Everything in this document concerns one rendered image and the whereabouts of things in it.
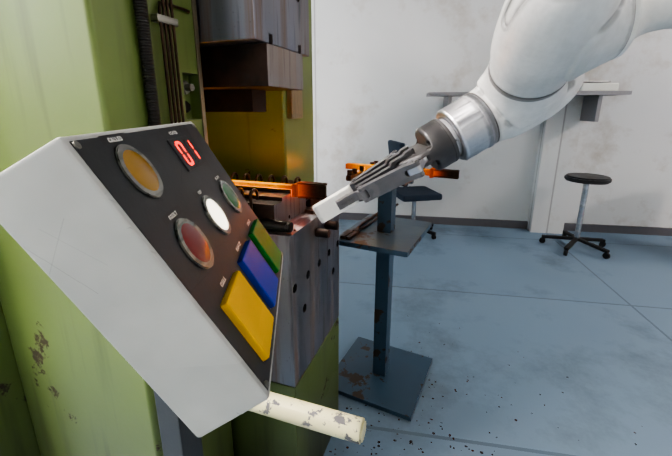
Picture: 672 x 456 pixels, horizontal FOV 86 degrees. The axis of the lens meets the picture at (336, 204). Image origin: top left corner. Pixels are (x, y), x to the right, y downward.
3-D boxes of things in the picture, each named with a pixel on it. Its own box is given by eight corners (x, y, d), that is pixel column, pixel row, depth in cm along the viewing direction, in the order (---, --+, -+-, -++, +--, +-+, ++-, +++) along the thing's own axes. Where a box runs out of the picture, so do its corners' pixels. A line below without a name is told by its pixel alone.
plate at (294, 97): (303, 118, 133) (302, 68, 129) (292, 118, 125) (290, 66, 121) (298, 118, 134) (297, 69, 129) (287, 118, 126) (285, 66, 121)
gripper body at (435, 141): (470, 162, 54) (415, 194, 54) (447, 155, 62) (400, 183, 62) (449, 117, 52) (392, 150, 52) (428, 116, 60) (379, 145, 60)
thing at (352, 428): (367, 431, 73) (367, 409, 71) (360, 454, 68) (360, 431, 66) (188, 379, 87) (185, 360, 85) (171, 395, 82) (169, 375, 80)
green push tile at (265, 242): (282, 252, 63) (258, 217, 60) (280, 271, 56) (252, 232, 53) (273, 258, 63) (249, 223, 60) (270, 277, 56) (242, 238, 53)
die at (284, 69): (303, 90, 103) (302, 54, 101) (268, 86, 85) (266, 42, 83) (184, 92, 117) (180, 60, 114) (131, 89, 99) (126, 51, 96)
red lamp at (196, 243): (224, 256, 38) (221, 217, 37) (194, 275, 34) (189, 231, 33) (200, 252, 39) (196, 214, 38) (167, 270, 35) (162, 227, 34)
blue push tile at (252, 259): (279, 279, 53) (250, 238, 51) (276, 306, 46) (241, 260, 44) (268, 285, 53) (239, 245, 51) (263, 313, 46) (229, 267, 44)
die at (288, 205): (306, 209, 113) (305, 183, 110) (275, 229, 94) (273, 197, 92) (195, 199, 126) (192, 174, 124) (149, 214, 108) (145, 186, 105)
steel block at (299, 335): (339, 316, 135) (339, 200, 124) (295, 387, 101) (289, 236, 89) (213, 292, 153) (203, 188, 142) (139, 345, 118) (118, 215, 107)
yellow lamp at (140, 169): (174, 189, 36) (169, 145, 35) (136, 200, 32) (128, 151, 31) (150, 187, 37) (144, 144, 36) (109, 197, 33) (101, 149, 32)
